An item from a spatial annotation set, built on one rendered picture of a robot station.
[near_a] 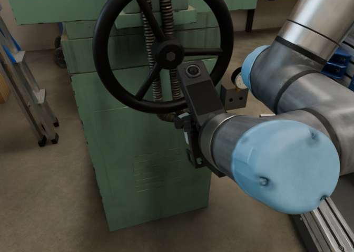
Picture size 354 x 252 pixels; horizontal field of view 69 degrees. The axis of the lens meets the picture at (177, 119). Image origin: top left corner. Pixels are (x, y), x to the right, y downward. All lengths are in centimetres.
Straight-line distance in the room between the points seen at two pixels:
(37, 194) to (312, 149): 133
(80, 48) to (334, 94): 56
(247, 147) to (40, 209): 122
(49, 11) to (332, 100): 58
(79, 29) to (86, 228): 84
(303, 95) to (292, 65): 6
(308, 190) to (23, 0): 63
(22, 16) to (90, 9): 14
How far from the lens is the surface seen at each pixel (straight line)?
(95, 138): 83
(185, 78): 40
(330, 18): 36
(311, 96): 32
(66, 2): 67
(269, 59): 37
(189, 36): 73
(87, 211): 128
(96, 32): 49
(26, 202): 143
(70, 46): 70
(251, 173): 22
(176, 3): 60
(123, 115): 79
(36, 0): 68
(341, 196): 117
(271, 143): 21
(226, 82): 85
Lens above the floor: 99
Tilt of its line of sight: 35 degrees down
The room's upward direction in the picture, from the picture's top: straight up
